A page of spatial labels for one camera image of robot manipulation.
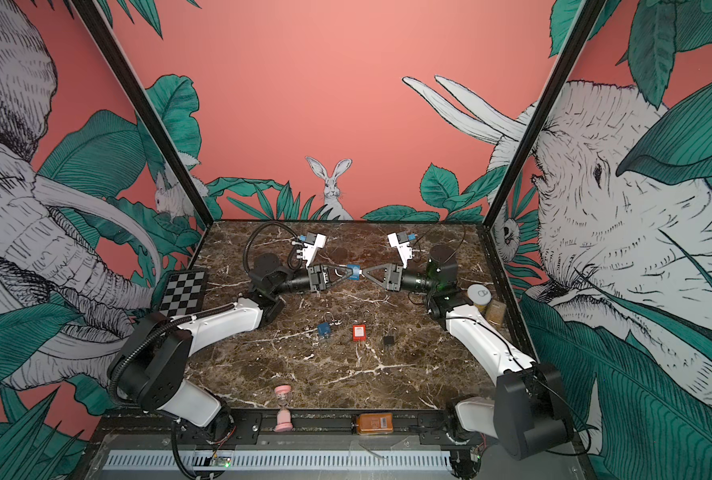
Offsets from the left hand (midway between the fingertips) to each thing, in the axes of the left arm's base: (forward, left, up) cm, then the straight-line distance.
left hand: (351, 274), depth 69 cm
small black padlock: (-4, -11, -30) cm, 33 cm away
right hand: (0, -3, -1) cm, 3 cm away
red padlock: (-2, -2, -29) cm, 29 cm away
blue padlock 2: (+2, -1, -1) cm, 3 cm away
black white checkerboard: (+12, +55, -26) cm, 62 cm away
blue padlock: (-1, +9, -29) cm, 30 cm away
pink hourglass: (-26, +18, -26) cm, 41 cm away
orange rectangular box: (-27, -5, -25) cm, 37 cm away
